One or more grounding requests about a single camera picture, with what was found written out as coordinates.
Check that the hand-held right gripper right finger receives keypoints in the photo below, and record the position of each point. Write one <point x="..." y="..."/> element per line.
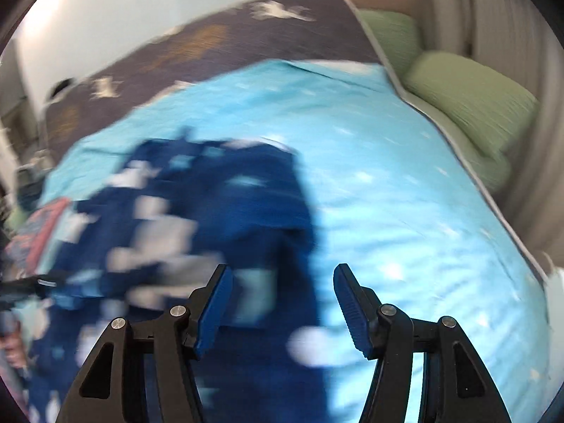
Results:
<point x="350" y="306"/>

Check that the light blue blanket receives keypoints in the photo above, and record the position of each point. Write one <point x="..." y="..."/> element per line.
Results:
<point x="396" y="185"/>

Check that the red printed cloth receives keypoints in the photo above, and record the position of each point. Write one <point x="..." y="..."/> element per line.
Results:
<point x="42" y="229"/>

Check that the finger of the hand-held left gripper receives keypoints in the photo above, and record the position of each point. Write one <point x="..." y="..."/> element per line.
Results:
<point x="31" y="285"/>

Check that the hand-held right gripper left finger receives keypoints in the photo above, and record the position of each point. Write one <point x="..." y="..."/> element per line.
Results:
<point x="216" y="304"/>

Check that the small green pillow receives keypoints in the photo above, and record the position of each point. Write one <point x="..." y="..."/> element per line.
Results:
<point x="392" y="35"/>

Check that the dark printed blanket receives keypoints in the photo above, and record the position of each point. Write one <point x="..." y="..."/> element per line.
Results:
<point x="264" y="39"/>

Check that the beige curtain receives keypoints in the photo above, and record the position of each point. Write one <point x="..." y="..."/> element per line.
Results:
<point x="506" y="17"/>

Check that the large green pillow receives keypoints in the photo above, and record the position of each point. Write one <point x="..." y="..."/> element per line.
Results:
<point x="476" y="97"/>

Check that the navy fleece garment white spots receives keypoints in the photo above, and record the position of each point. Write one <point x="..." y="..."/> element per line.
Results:
<point x="246" y="194"/>

